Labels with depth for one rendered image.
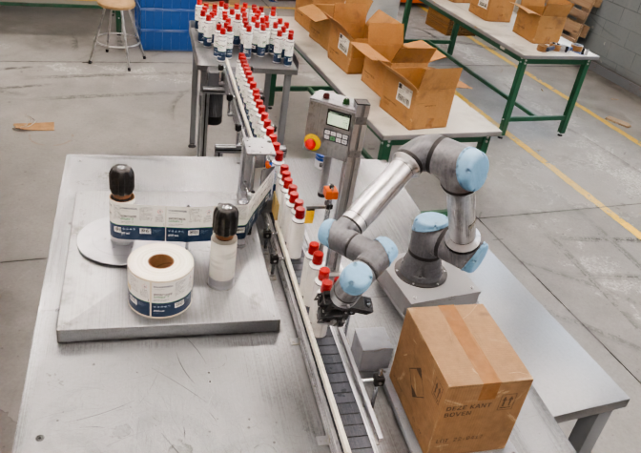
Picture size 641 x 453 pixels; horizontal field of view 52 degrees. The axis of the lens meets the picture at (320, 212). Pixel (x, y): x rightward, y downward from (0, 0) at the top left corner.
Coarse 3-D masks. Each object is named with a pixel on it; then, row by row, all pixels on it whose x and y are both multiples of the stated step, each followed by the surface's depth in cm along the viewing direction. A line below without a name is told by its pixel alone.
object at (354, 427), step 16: (288, 272) 233; (320, 352) 201; (336, 352) 202; (336, 368) 197; (336, 384) 191; (336, 400) 186; (352, 400) 187; (352, 416) 182; (336, 432) 179; (352, 432) 177; (352, 448) 173; (368, 448) 173
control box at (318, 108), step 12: (312, 96) 216; (336, 96) 219; (312, 108) 216; (324, 108) 215; (336, 108) 213; (348, 108) 213; (312, 120) 219; (324, 120) 217; (312, 132) 220; (348, 132) 215; (324, 144) 221; (336, 144) 219; (348, 144) 218; (336, 156) 221
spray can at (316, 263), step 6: (318, 252) 210; (318, 258) 209; (312, 264) 211; (318, 264) 210; (312, 270) 211; (318, 270) 210; (312, 276) 212; (306, 282) 215; (312, 282) 213; (306, 288) 215; (312, 288) 214; (306, 294) 216; (306, 300) 217; (306, 306) 218
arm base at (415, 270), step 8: (408, 248) 233; (408, 256) 232; (416, 256) 229; (408, 264) 232; (416, 264) 230; (424, 264) 229; (432, 264) 229; (440, 264) 232; (408, 272) 232; (416, 272) 230; (424, 272) 230; (432, 272) 230; (440, 272) 233; (416, 280) 231; (424, 280) 231; (432, 280) 231
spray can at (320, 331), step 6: (324, 282) 197; (330, 282) 198; (324, 288) 197; (330, 288) 198; (318, 306) 200; (312, 324) 205; (318, 324) 203; (324, 324) 204; (318, 330) 204; (324, 330) 205; (318, 336) 206; (324, 336) 207
